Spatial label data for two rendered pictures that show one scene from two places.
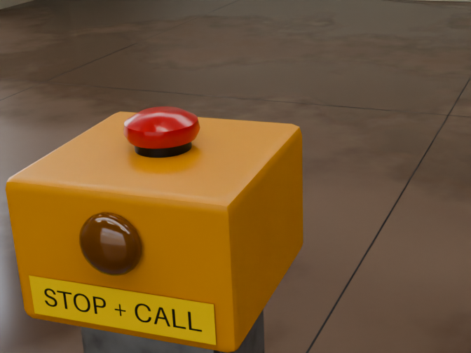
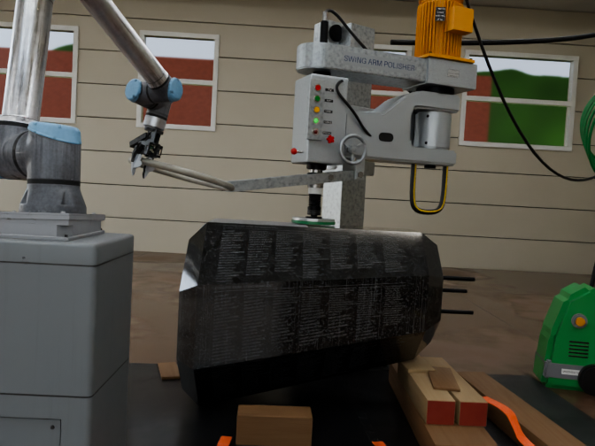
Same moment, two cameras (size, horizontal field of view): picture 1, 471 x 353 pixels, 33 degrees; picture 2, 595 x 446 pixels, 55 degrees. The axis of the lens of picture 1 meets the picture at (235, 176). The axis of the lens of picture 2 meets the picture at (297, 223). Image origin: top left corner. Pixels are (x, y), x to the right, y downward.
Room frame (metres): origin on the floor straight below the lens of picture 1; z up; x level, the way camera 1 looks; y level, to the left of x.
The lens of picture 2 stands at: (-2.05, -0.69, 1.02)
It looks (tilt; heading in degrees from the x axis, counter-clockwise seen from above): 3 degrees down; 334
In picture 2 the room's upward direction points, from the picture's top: 3 degrees clockwise
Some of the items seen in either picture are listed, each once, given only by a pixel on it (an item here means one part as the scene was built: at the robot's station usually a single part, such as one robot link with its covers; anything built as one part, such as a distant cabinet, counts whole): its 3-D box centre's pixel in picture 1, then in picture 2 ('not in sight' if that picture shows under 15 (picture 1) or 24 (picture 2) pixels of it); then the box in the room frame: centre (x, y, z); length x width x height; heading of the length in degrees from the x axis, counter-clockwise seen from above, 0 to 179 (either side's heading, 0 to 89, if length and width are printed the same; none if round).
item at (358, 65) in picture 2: not in sight; (384, 73); (0.47, -2.35, 1.66); 0.96 x 0.25 x 0.17; 86
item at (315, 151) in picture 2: not in sight; (333, 126); (0.49, -2.08, 1.36); 0.36 x 0.22 x 0.45; 86
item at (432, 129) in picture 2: not in sight; (432, 131); (0.44, -2.66, 1.39); 0.19 x 0.19 x 0.20
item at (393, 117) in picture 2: not in sight; (389, 134); (0.45, -2.39, 1.35); 0.74 x 0.23 x 0.49; 86
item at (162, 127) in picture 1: (161, 129); not in sight; (0.39, 0.04, 1.09); 0.04 x 0.04 x 0.02
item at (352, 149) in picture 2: not in sight; (350, 149); (0.37, -2.11, 1.24); 0.15 x 0.10 x 0.15; 86
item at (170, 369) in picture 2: not in sight; (168, 370); (0.99, -1.42, 0.02); 0.25 x 0.10 x 0.01; 173
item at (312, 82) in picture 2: not in sight; (315, 110); (0.39, -1.92, 1.41); 0.08 x 0.03 x 0.28; 86
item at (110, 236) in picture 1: (110, 244); not in sight; (0.33, 0.06, 1.05); 0.03 x 0.02 x 0.03; 69
